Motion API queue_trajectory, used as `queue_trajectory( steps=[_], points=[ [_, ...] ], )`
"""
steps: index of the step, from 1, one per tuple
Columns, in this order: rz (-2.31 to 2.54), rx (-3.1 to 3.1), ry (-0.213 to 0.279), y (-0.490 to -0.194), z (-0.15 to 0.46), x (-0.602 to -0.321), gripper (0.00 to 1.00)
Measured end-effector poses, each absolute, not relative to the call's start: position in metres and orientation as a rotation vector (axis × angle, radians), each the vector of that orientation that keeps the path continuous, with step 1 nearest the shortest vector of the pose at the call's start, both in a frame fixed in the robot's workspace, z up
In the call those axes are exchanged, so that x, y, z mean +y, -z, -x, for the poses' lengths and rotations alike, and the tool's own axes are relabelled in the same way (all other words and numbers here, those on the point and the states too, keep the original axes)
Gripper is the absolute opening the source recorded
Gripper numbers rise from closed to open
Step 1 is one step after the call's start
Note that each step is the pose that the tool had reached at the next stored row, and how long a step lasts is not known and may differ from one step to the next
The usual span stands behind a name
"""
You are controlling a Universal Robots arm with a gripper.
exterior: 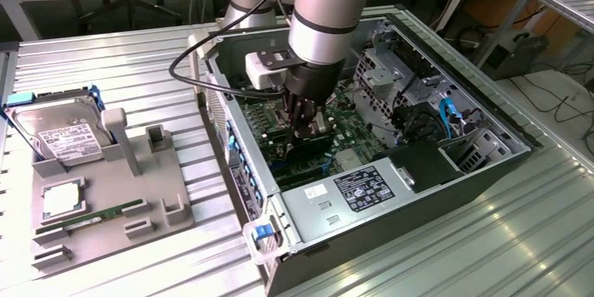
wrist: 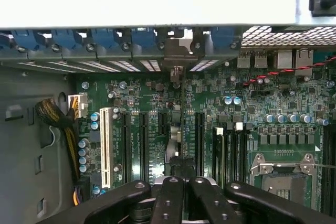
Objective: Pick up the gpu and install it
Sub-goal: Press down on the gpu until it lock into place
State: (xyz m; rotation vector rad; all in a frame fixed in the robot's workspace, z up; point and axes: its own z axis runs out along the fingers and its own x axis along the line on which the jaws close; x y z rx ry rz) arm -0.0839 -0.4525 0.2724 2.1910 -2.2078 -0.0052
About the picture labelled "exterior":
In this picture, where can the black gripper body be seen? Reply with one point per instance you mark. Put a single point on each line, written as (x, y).
(315, 79)

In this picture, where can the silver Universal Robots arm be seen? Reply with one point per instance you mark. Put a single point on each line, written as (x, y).
(324, 25)

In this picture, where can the CPU socket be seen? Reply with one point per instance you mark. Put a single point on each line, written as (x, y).
(279, 116)

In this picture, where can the installed RAM stick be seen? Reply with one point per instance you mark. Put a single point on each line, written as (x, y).
(278, 138)

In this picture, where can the green motherboard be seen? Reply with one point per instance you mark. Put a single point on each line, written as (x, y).
(359, 137)

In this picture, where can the silver chipset heat sink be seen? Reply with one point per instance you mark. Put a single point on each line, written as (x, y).
(350, 159)

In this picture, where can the silver disk bay cage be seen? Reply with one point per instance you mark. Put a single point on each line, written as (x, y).
(384, 78)

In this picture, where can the grey power supply unit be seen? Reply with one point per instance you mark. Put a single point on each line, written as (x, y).
(320, 213)

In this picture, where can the blue case latch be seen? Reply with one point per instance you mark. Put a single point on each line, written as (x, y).
(260, 233)

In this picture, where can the open black PC case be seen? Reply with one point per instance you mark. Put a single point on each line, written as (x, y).
(371, 241)

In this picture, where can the black box device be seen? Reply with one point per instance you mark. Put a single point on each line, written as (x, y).
(515, 57)

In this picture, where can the grey parts rack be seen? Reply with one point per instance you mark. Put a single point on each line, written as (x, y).
(111, 185)

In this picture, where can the black chair base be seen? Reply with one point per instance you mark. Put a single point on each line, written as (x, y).
(125, 8)

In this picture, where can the green RAM stick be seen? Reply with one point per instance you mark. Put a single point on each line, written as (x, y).
(88, 221)

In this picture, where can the silver CPU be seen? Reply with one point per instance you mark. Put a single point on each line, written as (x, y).
(64, 202)

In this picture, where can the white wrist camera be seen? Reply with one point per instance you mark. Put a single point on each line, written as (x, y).
(262, 72)

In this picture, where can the hard disk with blue bracket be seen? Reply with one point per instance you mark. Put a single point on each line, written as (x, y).
(60, 133)

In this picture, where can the metal slat frame table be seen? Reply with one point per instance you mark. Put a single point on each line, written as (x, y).
(561, 1)

